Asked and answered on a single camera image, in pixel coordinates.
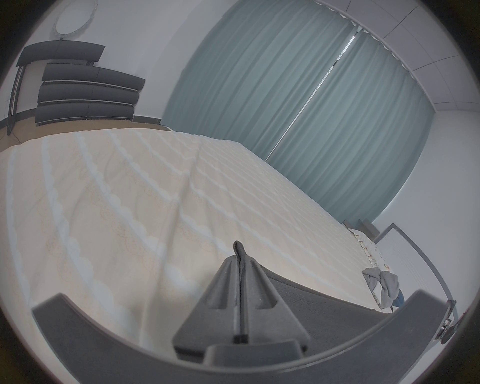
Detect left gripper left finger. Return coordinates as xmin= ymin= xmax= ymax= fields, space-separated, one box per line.
xmin=172 ymin=257 xmax=244 ymax=366

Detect grey bedside table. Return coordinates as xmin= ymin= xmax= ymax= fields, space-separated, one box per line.
xmin=342 ymin=218 xmax=379 ymax=238

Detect black T-shirt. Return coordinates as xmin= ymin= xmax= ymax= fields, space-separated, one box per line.
xmin=232 ymin=241 xmax=398 ymax=361

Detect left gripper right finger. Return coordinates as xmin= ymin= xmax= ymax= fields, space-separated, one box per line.
xmin=242 ymin=262 xmax=310 ymax=365

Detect bed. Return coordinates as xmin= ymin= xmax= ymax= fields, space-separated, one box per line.
xmin=0 ymin=127 xmax=456 ymax=361

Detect blue-green curtain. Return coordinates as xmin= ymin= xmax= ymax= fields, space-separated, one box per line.
xmin=264 ymin=28 xmax=437 ymax=226
xmin=160 ymin=0 xmax=359 ymax=162

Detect white printed pillow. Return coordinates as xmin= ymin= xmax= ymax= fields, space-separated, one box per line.
xmin=347 ymin=227 xmax=391 ymax=272

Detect pile of clothes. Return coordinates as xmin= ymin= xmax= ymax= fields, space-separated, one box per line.
xmin=362 ymin=267 xmax=406 ymax=310

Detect black chest of drawers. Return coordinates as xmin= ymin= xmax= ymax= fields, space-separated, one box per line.
xmin=35 ymin=63 xmax=146 ymax=126

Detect black dressing table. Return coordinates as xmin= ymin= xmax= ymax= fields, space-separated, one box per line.
xmin=7 ymin=40 xmax=107 ymax=136

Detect round mirror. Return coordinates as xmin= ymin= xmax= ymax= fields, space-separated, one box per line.
xmin=55 ymin=0 xmax=99 ymax=38

